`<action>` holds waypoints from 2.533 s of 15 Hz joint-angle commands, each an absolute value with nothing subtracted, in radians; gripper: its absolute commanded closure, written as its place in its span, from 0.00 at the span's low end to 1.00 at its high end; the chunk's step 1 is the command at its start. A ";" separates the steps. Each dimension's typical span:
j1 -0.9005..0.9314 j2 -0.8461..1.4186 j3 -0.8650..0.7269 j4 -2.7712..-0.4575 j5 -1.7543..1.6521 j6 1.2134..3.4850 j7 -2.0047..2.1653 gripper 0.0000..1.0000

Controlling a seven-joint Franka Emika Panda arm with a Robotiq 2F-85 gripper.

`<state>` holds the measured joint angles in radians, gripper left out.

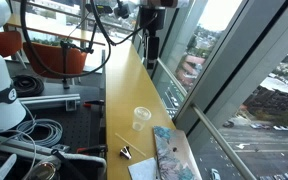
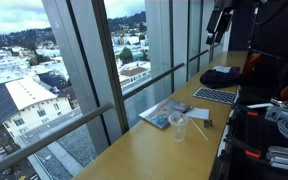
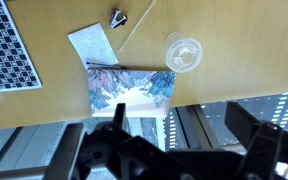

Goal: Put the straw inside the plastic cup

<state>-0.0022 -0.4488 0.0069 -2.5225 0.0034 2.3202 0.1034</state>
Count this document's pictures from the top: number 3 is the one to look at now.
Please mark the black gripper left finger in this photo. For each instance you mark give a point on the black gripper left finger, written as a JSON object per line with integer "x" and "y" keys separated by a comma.
{"x": 120, "y": 115}

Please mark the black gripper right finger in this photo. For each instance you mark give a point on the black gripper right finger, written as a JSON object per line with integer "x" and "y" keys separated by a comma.
{"x": 262, "y": 146}

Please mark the thin pale drinking straw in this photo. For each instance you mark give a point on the thin pale drinking straw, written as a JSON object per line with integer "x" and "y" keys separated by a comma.
{"x": 137, "y": 27}

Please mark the clear plastic cup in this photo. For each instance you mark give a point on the clear plastic cup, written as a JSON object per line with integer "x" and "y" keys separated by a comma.
{"x": 184, "y": 55}

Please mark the floral blue pink pouch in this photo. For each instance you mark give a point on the floral blue pink pouch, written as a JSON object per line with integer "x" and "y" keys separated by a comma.
{"x": 130, "y": 93}

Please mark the dark thin pen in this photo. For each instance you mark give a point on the dark thin pen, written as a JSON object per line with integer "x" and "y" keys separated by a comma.
{"x": 100, "y": 63}

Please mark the white notepad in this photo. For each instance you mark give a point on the white notepad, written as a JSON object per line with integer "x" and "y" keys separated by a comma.
{"x": 92, "y": 43}

